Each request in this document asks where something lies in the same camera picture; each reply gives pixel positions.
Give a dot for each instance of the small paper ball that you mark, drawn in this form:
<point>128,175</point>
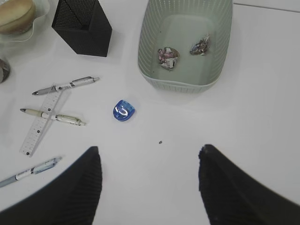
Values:
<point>201,47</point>

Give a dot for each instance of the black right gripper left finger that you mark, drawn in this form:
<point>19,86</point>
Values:
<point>70,199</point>

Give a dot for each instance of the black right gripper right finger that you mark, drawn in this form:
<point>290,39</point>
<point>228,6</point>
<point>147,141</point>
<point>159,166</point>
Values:
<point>232,197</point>

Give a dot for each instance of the grey grip white pen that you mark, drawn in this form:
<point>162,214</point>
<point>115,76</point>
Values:
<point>75,83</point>

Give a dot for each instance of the translucent green wavy plate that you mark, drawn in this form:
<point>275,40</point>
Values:
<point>42,9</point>

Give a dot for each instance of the blue grey ballpoint pen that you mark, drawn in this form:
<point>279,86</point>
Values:
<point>31,171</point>

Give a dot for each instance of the beige grip white pen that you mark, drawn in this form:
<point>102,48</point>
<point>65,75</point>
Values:
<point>58,117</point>

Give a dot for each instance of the blue pencil sharpener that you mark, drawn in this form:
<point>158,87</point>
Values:
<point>123,110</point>

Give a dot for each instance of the sugared bread roll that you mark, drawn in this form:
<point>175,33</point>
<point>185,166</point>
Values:
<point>16,16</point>

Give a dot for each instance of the pale green plastic basket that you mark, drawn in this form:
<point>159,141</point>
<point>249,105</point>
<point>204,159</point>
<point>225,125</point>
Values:
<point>180,24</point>

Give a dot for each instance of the brown Nescafe coffee bottle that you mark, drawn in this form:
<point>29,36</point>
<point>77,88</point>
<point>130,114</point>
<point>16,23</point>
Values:
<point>5,69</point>

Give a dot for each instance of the clear plastic ruler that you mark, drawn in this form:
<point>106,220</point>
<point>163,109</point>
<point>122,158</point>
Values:
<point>39,125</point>

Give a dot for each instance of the black mesh pen holder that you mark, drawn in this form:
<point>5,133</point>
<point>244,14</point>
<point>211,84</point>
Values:
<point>83,25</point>

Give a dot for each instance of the large paper ball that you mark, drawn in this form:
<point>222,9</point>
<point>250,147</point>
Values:
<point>168,57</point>

